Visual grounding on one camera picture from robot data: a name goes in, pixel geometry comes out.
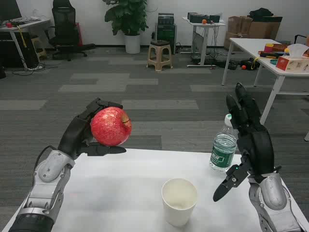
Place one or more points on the open cardboard box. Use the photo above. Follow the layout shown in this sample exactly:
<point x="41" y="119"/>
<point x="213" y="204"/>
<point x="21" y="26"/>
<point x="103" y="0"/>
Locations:
<point x="237" y="24"/>

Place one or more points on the beige plastic stool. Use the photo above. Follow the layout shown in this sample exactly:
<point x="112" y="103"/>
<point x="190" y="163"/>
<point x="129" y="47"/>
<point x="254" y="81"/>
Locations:
<point x="159" y="60"/>

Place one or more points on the black cabinet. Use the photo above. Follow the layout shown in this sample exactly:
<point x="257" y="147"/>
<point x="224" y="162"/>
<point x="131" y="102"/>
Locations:
<point x="12" y="50"/>

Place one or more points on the black and yellow tool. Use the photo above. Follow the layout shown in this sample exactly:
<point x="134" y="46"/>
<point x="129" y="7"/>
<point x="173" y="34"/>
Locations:
<point x="268" y="55"/>

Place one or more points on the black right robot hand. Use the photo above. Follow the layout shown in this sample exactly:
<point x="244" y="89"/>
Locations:
<point x="260" y="149"/>

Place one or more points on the green plant in white pot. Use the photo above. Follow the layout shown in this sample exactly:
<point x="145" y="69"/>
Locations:
<point x="132" y="43"/>

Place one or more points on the small red object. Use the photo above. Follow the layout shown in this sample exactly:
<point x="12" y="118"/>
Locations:
<point x="9" y="24"/>

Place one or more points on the teal plate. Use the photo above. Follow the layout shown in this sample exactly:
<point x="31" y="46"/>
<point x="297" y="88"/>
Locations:
<point x="273" y="62"/>

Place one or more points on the white work table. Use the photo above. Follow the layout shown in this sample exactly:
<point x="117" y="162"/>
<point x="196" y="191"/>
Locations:
<point x="251" y="44"/>

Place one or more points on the black computer monitor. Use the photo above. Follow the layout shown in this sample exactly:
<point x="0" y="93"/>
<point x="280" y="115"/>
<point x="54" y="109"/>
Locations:
<point x="9" y="9"/>

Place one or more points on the black bag on boxes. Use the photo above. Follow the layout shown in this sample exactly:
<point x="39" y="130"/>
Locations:
<point x="260" y="12"/>

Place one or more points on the red board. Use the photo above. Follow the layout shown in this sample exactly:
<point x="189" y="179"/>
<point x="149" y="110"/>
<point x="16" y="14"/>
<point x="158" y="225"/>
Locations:
<point x="79" y="33"/>

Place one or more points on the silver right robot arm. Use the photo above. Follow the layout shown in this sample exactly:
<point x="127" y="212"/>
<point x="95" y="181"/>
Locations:
<point x="272" y="191"/>

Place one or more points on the white standing desk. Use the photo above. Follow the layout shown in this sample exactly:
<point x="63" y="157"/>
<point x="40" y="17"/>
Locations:
<point x="205" y="26"/>

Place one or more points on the beige stool with black seat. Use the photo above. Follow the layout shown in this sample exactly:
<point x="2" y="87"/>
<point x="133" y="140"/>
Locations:
<point x="38" y="48"/>

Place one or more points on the green label water bottle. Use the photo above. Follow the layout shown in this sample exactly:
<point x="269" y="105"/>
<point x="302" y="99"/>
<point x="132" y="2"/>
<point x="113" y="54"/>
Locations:
<point x="220" y="157"/>

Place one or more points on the large black device box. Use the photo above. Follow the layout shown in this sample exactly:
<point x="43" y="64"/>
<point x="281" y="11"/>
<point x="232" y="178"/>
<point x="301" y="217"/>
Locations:
<point x="198" y="17"/>

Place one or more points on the black mesh office chair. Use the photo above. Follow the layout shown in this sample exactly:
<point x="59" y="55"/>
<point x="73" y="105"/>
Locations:
<point x="62" y="24"/>

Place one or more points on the white office desk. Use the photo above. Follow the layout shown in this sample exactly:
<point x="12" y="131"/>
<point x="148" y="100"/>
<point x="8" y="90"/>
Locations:
<point x="29" y="24"/>

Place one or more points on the black trash bin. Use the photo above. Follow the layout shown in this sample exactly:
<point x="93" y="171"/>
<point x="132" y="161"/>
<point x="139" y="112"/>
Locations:
<point x="2" y="72"/>

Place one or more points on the white paper cup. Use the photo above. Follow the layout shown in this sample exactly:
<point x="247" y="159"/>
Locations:
<point x="178" y="212"/>

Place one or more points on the low cardboard box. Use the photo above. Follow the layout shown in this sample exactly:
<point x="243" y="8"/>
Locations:
<point x="229" y="41"/>

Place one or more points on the orange ball on desk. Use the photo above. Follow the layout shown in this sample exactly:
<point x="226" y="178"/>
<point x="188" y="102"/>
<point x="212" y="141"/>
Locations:
<point x="204" y="21"/>

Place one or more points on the red tissue box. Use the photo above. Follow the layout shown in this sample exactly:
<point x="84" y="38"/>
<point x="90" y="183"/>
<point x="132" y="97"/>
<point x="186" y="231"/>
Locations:
<point x="289" y="64"/>

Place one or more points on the black equipment stack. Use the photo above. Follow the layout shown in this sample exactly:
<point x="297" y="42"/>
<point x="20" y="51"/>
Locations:
<point x="166" y="18"/>

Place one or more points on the orange ball on floor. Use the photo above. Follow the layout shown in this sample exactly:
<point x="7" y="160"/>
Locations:
<point x="243" y="67"/>

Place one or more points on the small black device box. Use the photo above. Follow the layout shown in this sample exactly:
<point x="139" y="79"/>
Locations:
<point x="214" y="18"/>

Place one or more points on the pink cup with yellow lid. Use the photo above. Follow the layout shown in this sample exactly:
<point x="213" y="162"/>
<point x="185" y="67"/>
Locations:
<point x="268" y="48"/>

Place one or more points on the large cardboard box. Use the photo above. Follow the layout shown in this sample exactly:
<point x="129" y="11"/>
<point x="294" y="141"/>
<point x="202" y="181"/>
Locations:
<point x="265" y="30"/>

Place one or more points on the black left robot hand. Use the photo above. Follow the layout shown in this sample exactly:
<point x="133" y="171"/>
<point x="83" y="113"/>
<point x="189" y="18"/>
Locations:
<point x="74" y="135"/>

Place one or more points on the red apple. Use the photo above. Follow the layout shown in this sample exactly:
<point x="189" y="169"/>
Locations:
<point x="108" y="128"/>

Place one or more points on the black computer case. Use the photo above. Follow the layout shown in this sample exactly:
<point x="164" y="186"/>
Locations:
<point x="166" y="33"/>

